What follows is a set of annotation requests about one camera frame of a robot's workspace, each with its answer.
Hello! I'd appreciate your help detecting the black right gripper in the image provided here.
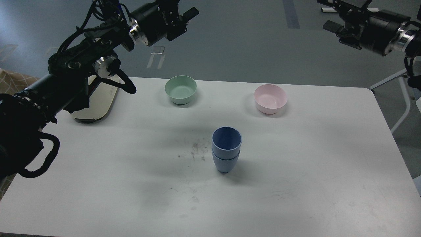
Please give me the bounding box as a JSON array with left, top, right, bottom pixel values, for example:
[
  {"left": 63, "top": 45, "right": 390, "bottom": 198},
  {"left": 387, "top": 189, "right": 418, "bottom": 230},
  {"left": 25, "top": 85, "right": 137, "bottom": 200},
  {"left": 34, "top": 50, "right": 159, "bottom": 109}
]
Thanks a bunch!
[{"left": 317, "top": 0, "right": 413, "bottom": 57}]

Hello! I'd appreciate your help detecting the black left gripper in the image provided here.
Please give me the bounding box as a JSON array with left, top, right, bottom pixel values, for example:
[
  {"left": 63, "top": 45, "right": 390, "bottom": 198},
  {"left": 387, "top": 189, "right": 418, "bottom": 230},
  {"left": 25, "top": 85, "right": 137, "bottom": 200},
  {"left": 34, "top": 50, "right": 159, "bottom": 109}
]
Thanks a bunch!
[{"left": 128, "top": 0, "right": 199, "bottom": 46}]

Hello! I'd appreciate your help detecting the blue cup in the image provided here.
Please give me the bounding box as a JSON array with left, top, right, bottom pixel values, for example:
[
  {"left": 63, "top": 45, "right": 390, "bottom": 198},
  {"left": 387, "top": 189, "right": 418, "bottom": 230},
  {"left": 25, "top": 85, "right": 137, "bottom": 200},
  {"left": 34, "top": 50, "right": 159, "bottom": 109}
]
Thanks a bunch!
[
  {"left": 211, "top": 127, "right": 243, "bottom": 160},
  {"left": 212, "top": 151, "right": 241, "bottom": 173}
]

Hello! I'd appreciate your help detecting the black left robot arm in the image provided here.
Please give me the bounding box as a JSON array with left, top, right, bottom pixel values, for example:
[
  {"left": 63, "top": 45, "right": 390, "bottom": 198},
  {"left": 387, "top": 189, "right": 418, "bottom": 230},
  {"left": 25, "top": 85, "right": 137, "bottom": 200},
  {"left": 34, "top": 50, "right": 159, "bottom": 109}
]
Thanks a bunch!
[{"left": 0, "top": 0, "right": 199, "bottom": 179}]

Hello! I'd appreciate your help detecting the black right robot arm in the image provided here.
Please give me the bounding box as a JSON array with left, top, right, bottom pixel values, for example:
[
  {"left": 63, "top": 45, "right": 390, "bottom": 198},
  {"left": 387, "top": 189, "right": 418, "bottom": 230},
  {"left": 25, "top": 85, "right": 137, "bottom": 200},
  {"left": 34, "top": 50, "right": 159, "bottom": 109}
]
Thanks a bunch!
[{"left": 318, "top": 0, "right": 421, "bottom": 90}]

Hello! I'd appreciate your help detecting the white table leg base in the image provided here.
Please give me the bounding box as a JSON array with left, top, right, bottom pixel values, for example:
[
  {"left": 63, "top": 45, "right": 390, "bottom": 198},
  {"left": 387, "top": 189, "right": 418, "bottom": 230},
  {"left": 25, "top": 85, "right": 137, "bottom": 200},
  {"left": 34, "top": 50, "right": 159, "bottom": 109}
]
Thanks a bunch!
[{"left": 321, "top": 7, "right": 338, "bottom": 13}]

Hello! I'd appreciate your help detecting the green bowl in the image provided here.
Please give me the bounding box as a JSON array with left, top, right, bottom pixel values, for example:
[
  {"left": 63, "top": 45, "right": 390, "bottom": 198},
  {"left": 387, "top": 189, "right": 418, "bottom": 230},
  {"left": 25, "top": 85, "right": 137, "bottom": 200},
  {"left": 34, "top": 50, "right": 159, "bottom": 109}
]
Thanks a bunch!
[{"left": 164, "top": 75, "right": 197, "bottom": 105}]

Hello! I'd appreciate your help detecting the cream white toaster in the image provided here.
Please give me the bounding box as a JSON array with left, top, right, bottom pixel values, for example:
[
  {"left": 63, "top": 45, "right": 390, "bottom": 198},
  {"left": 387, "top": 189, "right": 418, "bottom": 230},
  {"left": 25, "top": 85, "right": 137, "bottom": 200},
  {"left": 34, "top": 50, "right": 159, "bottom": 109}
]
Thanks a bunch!
[{"left": 71, "top": 82, "right": 119, "bottom": 123}]

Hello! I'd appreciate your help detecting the pink bowl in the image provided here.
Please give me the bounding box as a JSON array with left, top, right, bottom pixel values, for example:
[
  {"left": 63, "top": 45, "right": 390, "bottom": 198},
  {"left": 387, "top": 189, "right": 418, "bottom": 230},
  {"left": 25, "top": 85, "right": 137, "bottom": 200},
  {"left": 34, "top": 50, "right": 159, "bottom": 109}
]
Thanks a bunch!
[{"left": 254, "top": 84, "right": 288, "bottom": 115}]

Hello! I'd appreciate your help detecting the white metal frame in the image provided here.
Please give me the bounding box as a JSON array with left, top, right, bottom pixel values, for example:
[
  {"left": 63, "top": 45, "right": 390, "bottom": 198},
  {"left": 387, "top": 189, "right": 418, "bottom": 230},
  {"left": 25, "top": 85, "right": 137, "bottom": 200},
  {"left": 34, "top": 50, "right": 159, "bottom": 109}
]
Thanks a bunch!
[{"left": 369, "top": 69, "right": 420, "bottom": 134}]

